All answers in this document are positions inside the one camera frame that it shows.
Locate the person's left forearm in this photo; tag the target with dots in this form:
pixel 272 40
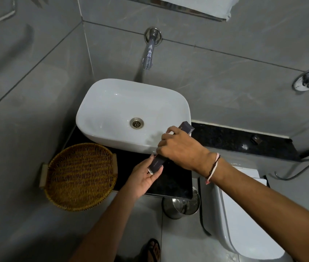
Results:
pixel 108 229

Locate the mirror with chrome frame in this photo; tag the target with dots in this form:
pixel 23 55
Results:
pixel 190 6

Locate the metal basin drain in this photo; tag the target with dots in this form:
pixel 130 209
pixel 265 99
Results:
pixel 136 123

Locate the person's left thumb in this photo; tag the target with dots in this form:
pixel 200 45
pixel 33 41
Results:
pixel 151 160

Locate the person's right hand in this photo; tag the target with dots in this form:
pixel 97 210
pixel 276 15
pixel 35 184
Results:
pixel 181 151

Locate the white ceramic wash basin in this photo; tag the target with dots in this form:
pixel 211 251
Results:
pixel 121 111

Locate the chrome wall faucet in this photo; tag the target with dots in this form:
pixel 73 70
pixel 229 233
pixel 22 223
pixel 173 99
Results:
pixel 150 49

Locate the woven wicker basket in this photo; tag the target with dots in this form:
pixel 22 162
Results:
pixel 80 175

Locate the pink and black wrist thread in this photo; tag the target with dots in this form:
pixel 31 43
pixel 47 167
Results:
pixel 213 169

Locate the dark purple long box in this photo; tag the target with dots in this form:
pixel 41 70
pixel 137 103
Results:
pixel 158 162

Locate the steel waste bin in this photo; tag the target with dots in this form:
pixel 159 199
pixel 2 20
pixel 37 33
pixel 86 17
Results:
pixel 181 206

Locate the person's left hand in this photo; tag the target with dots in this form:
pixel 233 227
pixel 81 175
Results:
pixel 139 180

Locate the white toilet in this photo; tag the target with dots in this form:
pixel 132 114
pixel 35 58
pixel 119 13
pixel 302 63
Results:
pixel 242 221

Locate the person's sandalled foot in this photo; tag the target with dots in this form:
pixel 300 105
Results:
pixel 153 249

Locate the person's right forearm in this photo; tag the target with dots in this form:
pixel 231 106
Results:
pixel 269 212

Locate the small dark packet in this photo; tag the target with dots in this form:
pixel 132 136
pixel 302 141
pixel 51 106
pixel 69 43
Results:
pixel 257 139

